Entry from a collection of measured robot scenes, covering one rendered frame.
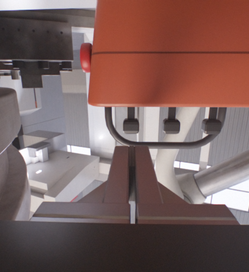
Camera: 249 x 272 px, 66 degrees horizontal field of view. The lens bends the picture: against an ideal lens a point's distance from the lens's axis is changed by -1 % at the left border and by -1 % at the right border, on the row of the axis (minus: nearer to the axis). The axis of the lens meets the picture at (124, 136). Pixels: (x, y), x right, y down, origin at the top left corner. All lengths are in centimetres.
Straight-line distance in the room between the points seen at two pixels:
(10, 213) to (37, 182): 182
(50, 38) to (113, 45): 113
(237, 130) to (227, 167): 1316
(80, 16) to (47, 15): 19
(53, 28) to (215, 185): 116
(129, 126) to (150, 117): 299
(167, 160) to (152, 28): 49
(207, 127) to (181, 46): 13
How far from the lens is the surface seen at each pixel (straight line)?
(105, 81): 18
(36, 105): 455
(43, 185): 307
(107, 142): 368
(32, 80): 141
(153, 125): 327
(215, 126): 28
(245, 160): 81
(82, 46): 24
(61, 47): 130
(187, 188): 82
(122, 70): 18
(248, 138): 1418
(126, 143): 32
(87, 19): 145
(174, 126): 27
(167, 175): 65
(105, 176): 379
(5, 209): 140
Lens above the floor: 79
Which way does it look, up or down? 16 degrees up
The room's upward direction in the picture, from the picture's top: 180 degrees clockwise
